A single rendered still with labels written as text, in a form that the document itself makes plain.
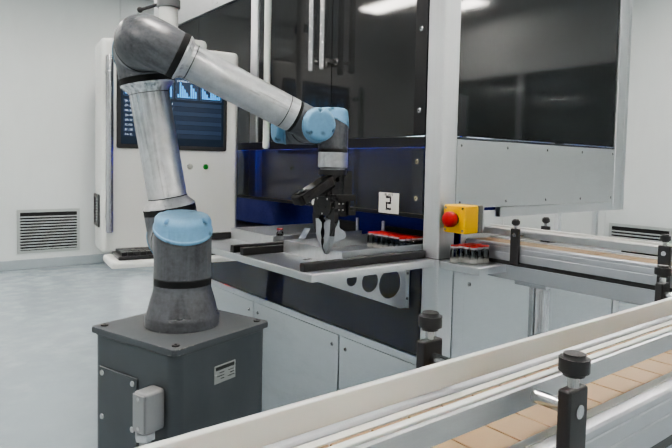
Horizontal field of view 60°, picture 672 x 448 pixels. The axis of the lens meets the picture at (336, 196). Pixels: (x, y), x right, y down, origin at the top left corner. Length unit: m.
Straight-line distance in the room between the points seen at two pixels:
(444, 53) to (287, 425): 1.29
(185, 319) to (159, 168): 0.34
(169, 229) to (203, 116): 1.10
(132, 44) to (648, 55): 5.62
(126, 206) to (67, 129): 4.63
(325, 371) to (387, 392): 1.58
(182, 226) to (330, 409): 0.82
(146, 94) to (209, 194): 0.98
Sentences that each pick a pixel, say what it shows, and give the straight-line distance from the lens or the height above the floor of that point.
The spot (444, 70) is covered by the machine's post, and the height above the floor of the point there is 1.38.
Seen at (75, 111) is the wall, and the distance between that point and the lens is 6.81.
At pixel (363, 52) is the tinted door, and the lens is 1.83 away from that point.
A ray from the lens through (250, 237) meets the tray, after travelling 1.82.
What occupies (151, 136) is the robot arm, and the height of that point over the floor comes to 1.18.
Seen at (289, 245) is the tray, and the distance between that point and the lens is 1.61.
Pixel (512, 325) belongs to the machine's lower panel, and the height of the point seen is 0.65.
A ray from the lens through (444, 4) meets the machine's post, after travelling 1.61.
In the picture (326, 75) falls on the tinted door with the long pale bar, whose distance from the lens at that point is 1.97.
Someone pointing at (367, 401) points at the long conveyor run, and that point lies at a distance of 0.44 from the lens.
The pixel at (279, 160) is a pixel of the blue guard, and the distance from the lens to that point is 2.16.
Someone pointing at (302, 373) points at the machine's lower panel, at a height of 0.39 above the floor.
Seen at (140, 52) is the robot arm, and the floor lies 1.34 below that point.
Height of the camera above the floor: 1.13
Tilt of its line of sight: 3 degrees down
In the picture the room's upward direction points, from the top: 1 degrees clockwise
